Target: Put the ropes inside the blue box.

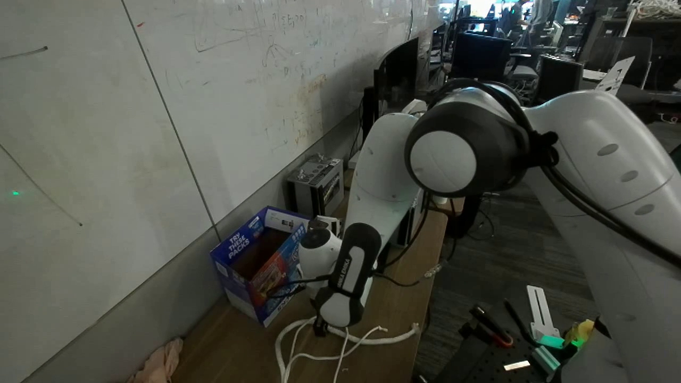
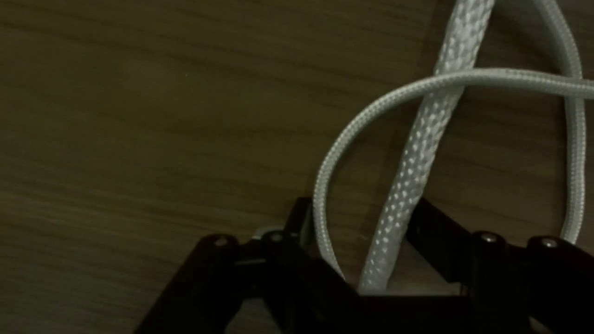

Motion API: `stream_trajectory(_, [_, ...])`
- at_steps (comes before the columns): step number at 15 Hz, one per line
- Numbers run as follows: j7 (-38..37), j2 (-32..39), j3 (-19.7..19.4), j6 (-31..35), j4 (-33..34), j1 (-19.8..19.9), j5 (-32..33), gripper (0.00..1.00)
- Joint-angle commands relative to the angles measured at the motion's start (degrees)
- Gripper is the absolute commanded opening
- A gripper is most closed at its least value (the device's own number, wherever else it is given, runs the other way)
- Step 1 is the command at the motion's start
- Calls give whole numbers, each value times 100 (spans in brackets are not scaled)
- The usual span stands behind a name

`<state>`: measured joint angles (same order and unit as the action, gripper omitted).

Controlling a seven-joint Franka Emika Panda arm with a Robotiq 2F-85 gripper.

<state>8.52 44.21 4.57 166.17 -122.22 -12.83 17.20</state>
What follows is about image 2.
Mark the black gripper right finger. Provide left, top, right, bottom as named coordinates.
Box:
left=411, top=196, right=594, bottom=334

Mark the thin white cord rope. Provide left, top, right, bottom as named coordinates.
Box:
left=312, top=0, right=594, bottom=280

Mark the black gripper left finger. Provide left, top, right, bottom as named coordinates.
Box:
left=136, top=196, right=361, bottom=334

